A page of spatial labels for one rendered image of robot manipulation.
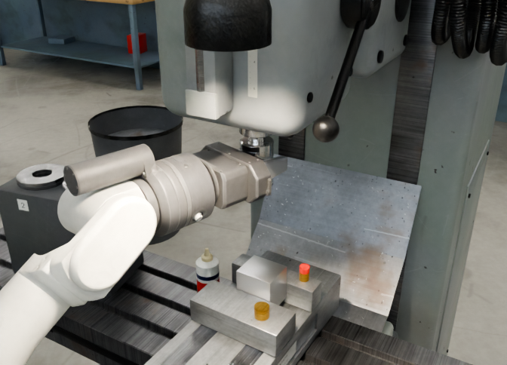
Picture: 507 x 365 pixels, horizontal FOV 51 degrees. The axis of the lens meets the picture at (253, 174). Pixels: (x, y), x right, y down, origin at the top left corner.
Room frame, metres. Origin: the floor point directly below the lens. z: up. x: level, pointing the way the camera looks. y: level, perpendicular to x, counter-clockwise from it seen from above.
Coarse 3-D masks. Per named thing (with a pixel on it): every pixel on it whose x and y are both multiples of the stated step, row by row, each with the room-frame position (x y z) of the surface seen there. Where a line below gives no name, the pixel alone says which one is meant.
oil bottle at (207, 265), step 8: (208, 256) 0.78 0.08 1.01; (200, 264) 0.77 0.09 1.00; (208, 264) 0.77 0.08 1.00; (216, 264) 0.77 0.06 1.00; (200, 272) 0.77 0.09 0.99; (208, 272) 0.76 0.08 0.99; (216, 272) 0.77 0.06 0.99; (200, 280) 0.77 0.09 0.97; (208, 280) 0.76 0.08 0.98; (216, 280) 0.77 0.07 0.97; (200, 288) 0.77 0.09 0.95
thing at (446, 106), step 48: (432, 0) 0.94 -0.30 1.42; (432, 48) 0.93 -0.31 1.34; (384, 96) 0.97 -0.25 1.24; (432, 96) 0.93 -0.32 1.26; (480, 96) 0.92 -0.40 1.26; (288, 144) 1.06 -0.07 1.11; (336, 144) 1.01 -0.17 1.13; (384, 144) 0.97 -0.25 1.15; (432, 144) 0.92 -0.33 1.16; (480, 144) 1.07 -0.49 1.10; (432, 192) 0.91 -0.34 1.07; (480, 192) 1.31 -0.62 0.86; (432, 240) 0.91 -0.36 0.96; (432, 288) 0.90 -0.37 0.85; (432, 336) 0.90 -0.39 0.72
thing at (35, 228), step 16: (16, 176) 0.91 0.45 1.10; (32, 176) 0.88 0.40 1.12; (48, 176) 0.88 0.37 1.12; (0, 192) 0.85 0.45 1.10; (16, 192) 0.84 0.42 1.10; (32, 192) 0.84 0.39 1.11; (48, 192) 0.84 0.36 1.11; (0, 208) 0.85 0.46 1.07; (16, 208) 0.84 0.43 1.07; (32, 208) 0.83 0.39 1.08; (48, 208) 0.82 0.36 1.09; (16, 224) 0.85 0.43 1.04; (32, 224) 0.83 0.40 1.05; (48, 224) 0.82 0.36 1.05; (16, 240) 0.85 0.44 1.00; (32, 240) 0.84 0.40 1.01; (48, 240) 0.82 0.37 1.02; (64, 240) 0.81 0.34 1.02; (16, 256) 0.85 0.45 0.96; (16, 272) 0.85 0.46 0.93; (128, 272) 0.84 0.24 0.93; (112, 288) 0.79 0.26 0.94
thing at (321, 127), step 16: (352, 0) 0.64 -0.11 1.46; (368, 0) 0.64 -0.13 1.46; (352, 16) 0.64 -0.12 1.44; (368, 16) 0.65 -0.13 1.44; (352, 48) 0.62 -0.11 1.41; (352, 64) 0.61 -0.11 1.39; (336, 80) 0.60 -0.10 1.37; (336, 96) 0.58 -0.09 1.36; (336, 112) 0.57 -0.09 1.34; (320, 128) 0.55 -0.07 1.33; (336, 128) 0.55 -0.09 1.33
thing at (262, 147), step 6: (246, 138) 0.69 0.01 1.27; (270, 138) 0.69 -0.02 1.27; (240, 144) 0.68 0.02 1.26; (246, 144) 0.67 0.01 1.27; (252, 144) 0.66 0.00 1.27; (258, 144) 0.66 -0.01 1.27; (264, 144) 0.66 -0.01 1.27; (270, 144) 0.67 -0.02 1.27; (246, 150) 0.66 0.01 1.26; (252, 150) 0.66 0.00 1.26; (258, 150) 0.66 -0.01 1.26; (264, 150) 0.66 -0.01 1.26
